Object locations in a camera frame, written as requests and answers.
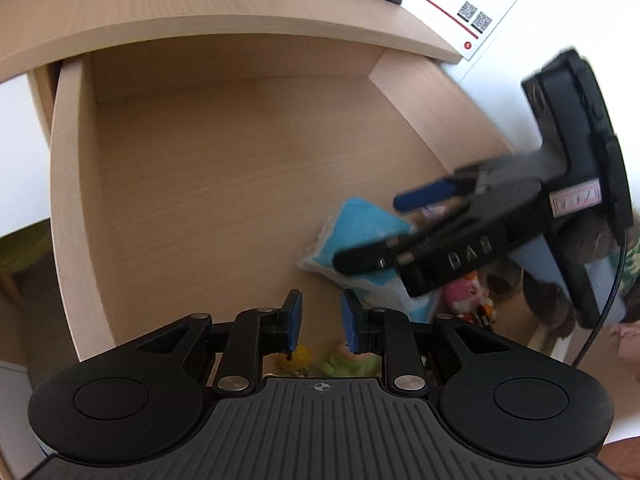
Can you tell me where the red and black toy figure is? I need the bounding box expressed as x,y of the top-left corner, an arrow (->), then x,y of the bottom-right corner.
462,302 -> 499,332

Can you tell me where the wooden drawer with white front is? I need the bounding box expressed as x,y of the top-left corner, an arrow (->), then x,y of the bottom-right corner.
49,35 -> 556,363

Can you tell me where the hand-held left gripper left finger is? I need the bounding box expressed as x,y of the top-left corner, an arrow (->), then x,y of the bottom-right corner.
119,289 -> 304,397

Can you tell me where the small yellow toy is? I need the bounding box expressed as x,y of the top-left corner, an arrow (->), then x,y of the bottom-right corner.
285,345 -> 314,374

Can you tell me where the small green toy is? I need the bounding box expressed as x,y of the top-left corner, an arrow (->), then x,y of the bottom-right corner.
320,344 -> 382,377

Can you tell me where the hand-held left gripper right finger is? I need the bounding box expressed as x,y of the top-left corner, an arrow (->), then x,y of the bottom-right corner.
341,290 -> 521,397

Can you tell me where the blue tissue packet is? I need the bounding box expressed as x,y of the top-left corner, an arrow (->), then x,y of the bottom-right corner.
297,197 -> 432,323

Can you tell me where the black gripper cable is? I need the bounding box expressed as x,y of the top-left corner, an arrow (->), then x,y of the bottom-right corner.
572,227 -> 631,368

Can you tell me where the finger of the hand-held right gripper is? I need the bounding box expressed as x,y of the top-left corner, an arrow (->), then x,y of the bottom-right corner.
393,165 -> 496,214
333,210 -> 468,277

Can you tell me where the brown plush toy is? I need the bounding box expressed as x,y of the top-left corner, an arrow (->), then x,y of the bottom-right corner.
487,260 -> 577,337

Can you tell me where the pink and orange toy figure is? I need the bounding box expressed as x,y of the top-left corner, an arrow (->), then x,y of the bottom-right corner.
442,270 -> 493,318

